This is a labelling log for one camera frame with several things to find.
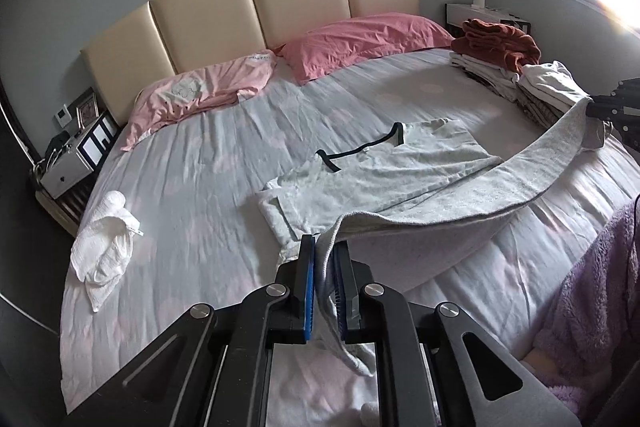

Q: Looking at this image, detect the white crumpled garment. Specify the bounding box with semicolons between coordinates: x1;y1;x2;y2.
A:
70;190;143;313

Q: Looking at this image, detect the stack of folded clothes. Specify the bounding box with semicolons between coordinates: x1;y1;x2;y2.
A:
450;51;591;130

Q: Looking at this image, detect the black white storage box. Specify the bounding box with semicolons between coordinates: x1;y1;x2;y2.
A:
77;112;118;168

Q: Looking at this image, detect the small photo frame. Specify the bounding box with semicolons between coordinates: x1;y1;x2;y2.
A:
75;88;98;128

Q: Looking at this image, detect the light pink pillow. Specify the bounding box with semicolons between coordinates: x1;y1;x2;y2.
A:
121;51;279;152

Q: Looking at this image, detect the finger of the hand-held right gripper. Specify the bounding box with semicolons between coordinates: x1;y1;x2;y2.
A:
585;78;640;138

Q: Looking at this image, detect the rust red folded garment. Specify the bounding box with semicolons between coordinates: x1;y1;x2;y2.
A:
452;19;542;74

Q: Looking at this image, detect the dark pink pillow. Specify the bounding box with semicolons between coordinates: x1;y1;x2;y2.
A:
276;13;456;86

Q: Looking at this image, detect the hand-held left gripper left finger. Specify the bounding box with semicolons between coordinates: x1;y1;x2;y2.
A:
62;234;318;427

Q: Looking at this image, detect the white nightstand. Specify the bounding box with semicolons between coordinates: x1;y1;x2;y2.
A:
446;3;531;38

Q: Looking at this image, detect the cream padded headboard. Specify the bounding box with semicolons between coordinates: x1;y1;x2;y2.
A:
80;0;420;82

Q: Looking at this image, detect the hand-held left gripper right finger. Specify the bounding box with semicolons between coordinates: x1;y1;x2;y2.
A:
334;242;583;427

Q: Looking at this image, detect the bed with grey sheet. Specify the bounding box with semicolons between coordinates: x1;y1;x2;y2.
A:
60;47;640;427

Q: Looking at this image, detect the grey t-shirt black collar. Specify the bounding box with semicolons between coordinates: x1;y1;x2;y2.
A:
257;97;608;378

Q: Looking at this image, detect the person's purple fleece clothing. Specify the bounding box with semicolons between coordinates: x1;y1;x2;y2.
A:
522;199;640;427

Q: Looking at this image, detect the grey safe box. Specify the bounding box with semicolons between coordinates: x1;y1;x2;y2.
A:
40;149;93;198

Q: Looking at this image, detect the slatted wooden nightstand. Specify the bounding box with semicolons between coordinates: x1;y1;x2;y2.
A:
35;107;121;228

